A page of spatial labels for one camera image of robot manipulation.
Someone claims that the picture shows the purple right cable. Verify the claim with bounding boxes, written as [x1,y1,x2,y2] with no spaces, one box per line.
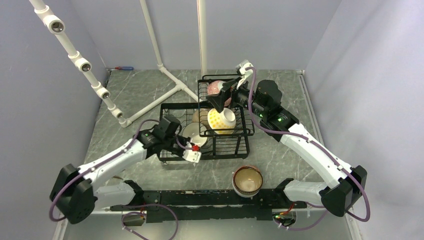
[246,66,371,232]

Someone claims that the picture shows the white PVC pipe frame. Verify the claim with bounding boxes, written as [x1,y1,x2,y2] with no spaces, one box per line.
[29,0,209,128]

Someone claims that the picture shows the red blue screwdriver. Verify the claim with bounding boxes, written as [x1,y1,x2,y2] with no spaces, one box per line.
[114,66,134,71]

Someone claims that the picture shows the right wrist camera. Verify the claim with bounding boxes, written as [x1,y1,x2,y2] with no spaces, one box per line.
[236,59,253,90]

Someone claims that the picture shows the teal white bowl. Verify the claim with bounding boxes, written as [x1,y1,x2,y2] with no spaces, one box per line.
[181,122,208,148]

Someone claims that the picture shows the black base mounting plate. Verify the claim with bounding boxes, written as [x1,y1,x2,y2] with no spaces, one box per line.
[109,188,307,223]

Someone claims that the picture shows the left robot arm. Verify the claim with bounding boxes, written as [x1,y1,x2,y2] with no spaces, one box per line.
[48,115,202,224]

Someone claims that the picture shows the red patterned bowl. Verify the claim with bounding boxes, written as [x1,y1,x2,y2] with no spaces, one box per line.
[207,80,225,96]

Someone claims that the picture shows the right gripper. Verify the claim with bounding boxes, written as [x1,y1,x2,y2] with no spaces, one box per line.
[206,76,267,119]

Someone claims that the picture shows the black wire dish rack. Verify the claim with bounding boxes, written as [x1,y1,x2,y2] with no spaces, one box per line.
[160,74,255,160]

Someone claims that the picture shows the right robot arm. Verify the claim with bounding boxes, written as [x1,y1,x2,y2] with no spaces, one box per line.
[205,79,368,217]

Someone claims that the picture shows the brown glazed bowl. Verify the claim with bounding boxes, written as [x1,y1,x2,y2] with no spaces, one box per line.
[232,165,264,198]

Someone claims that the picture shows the blue yellow patterned bowl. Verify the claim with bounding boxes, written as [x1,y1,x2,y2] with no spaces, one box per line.
[207,107,237,135]

